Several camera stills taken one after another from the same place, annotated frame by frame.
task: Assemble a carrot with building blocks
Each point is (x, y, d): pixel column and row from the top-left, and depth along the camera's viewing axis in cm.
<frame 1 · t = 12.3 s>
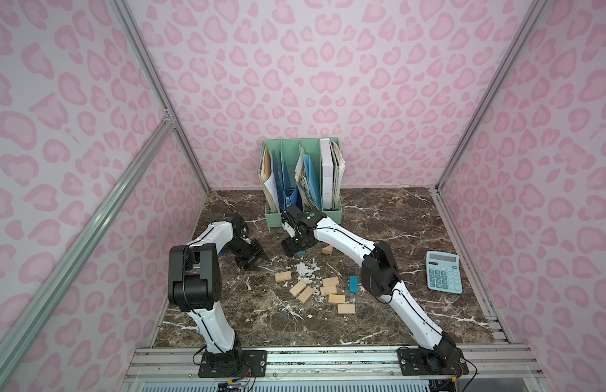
left hand: (265, 258, 91), fingers open
right hand: (292, 249, 96), fingers open
papers and folders stack: (309, 187, 96), point 20 cm above the table
natural wooden rectangular block: (282, 276, 93), on the table
natural wooden block: (297, 287, 90), on the table
natural wooden block 2: (305, 294, 88), on the table
natural wooden block 3: (332, 281, 92), on the table
natural wooden block 4: (328, 289, 90), on the table
natural wooden block 5: (336, 298, 88), on the table
natural wooden block 6: (345, 308, 85), on the table
teal desk calculator: (443, 272, 92), point 2 cm above the table

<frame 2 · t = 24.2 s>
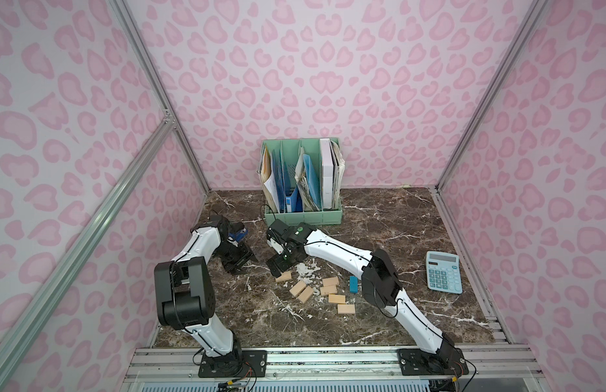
left hand: (252, 260, 89), fingers open
right hand: (280, 267, 89), fingers open
the named things where they were.

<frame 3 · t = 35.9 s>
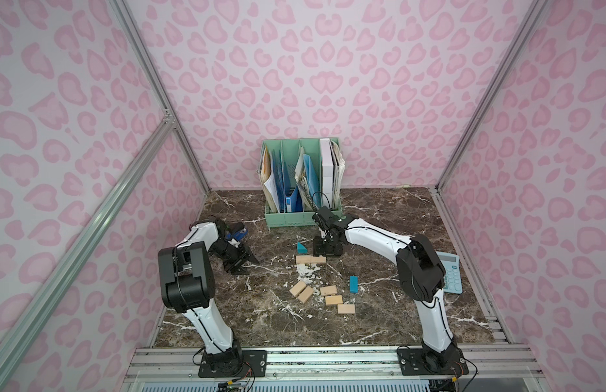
left hand: (253, 262, 90), fingers open
right hand: (317, 253, 93), fingers open
natural wooden rectangular block: (303, 259, 97), on the table
natural wooden block 3: (318, 260, 96), point 2 cm above the table
teal triangular wooden block: (300, 249, 99), point 2 cm above the table
the other named things where they were.

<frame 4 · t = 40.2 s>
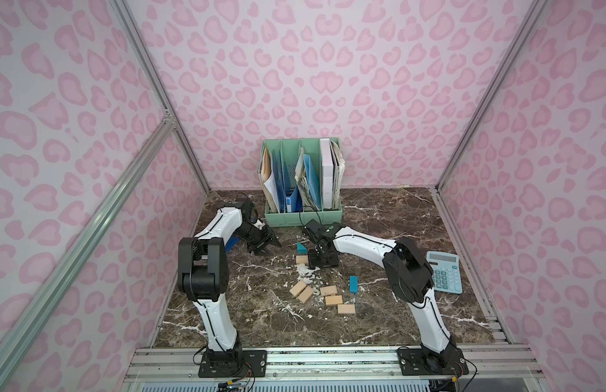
left hand: (277, 245, 90), fingers open
right hand: (315, 266, 94), fingers open
